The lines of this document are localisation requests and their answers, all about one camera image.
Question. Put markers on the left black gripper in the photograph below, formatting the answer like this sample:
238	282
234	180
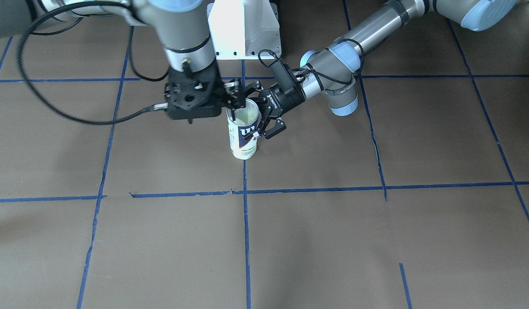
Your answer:
286	98

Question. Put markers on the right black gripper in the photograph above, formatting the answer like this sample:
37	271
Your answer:
232	99

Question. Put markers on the clear tennis ball can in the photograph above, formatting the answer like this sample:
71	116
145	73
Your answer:
242	149

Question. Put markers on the yellow Wilson tennis ball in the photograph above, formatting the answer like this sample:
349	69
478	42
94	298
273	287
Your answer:
245	116

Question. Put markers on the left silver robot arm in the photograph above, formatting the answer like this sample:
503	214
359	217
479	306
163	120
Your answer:
333	71

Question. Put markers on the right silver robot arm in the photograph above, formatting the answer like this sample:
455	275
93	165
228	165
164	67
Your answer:
181	26

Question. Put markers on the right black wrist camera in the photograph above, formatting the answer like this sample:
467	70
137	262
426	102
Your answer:
204	111

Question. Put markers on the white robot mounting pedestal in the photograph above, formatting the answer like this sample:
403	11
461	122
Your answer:
242	28

